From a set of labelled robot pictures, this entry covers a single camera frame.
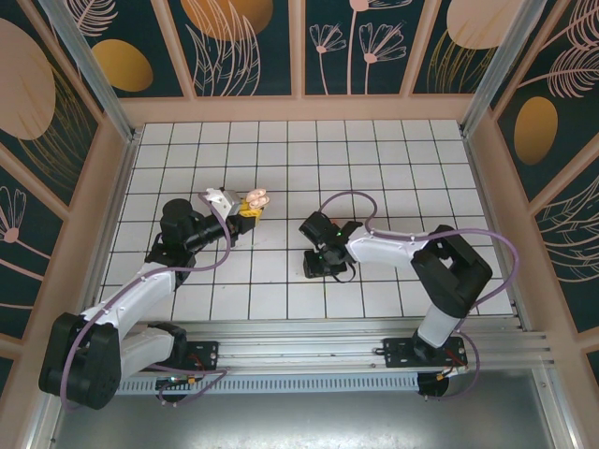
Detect grey metal sheet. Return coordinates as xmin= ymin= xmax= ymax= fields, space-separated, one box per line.
xmin=27 ymin=369 xmax=581 ymax=449

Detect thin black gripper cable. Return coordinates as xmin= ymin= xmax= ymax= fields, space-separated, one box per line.
xmin=332 ymin=261 xmax=360 ymax=283

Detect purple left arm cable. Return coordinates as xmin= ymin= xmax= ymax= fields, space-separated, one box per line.
xmin=59 ymin=192 xmax=234 ymax=412

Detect aluminium side rail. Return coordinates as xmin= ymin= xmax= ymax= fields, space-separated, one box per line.
xmin=83 ymin=133 xmax=141 ymax=338
xmin=462 ymin=130 xmax=528 ymax=328

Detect aluminium mounting rail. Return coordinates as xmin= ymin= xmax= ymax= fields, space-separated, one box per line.
xmin=44 ymin=319 xmax=556 ymax=375

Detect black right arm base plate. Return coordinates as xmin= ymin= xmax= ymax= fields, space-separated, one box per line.
xmin=382 ymin=336 xmax=469 ymax=369

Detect slotted grey cable duct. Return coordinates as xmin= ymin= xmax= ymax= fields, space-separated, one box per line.
xmin=114 ymin=372 xmax=421 ymax=395

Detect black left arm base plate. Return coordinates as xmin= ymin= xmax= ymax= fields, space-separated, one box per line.
xmin=134 ymin=340 xmax=220 ymax=373

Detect red and black power wire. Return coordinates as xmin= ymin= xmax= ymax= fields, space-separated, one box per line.
xmin=184 ymin=355 xmax=210 ymax=389
xmin=439 ymin=348 xmax=469 ymax=381

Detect black round cable port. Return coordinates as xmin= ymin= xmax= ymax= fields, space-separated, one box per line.
xmin=416 ymin=372 xmax=451 ymax=402
xmin=155 ymin=379 xmax=189 ymax=407

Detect aluminium corner post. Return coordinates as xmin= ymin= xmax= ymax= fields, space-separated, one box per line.
xmin=37 ymin=0 xmax=141 ymax=144
xmin=460 ymin=0 xmax=561 ymax=137

